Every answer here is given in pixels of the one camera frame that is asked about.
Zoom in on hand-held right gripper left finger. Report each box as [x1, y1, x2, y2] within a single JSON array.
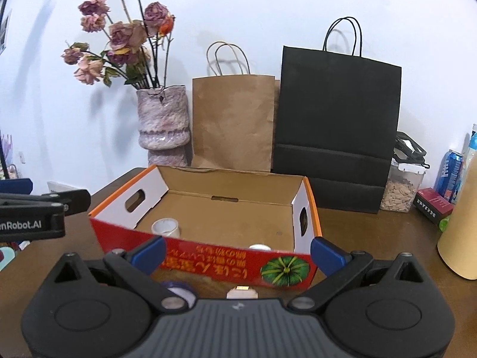
[[54, 236, 189, 312]]

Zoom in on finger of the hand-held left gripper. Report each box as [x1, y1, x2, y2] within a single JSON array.
[[0, 178, 33, 195], [0, 189, 92, 217]]

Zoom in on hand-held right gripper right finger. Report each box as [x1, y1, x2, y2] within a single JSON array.
[[289, 237, 425, 312]]

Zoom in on red cardboard box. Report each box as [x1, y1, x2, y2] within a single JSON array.
[[88, 164, 323, 289]]

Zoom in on white paper sheet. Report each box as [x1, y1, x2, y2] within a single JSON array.
[[47, 181, 77, 195]]

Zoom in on purple clutter on shelf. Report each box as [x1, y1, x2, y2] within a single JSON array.
[[0, 130, 19, 180]]

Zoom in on small white cup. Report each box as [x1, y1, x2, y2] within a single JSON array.
[[151, 218, 181, 238]]

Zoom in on purple jar lid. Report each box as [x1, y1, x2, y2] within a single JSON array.
[[160, 280, 196, 308]]

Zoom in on clear container of seeds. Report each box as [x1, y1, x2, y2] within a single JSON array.
[[380, 157, 426, 213]]

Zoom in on dark red box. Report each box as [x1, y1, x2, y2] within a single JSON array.
[[413, 188, 455, 226]]

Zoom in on mottled pink ceramic vase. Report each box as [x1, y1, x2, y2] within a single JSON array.
[[137, 85, 192, 166]]

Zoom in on black paper bag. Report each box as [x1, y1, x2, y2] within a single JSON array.
[[271, 17, 402, 215]]

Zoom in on beige cylinder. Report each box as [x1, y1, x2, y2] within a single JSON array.
[[437, 153, 477, 280]]

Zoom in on blue drink can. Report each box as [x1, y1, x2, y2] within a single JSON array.
[[434, 150, 464, 204]]

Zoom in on brown paper bag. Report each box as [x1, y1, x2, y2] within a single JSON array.
[[192, 41, 276, 173]]

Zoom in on dried rose bouquet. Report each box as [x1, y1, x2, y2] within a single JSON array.
[[61, 0, 176, 90]]

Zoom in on clear bottle blue label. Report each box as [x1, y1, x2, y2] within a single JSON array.
[[462, 123, 477, 180]]

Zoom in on wall picture frame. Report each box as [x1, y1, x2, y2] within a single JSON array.
[[0, 0, 12, 55]]

